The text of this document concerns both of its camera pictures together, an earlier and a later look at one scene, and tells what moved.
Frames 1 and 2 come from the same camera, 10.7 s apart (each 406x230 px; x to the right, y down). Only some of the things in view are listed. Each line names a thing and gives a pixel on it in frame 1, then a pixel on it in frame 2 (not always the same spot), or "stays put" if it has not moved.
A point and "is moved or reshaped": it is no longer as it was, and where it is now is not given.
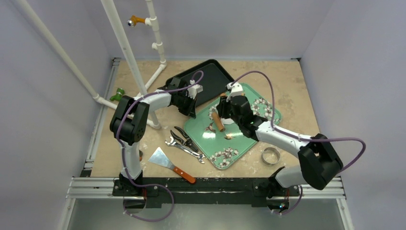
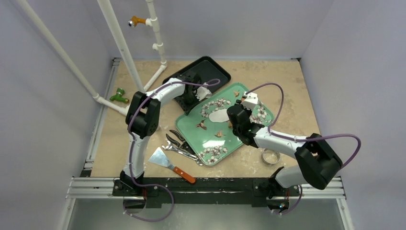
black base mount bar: [159, 192] stays put
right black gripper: [228, 108] -> [236, 113]
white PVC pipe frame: [156, 46] stays put
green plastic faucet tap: [118, 97] stays put
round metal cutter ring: [270, 148] stays put
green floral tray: [223, 148] is moved or reshaped
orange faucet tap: [134, 20] stays put
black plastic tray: [210, 74] is moved or reshaped
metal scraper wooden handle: [158, 157] stays put
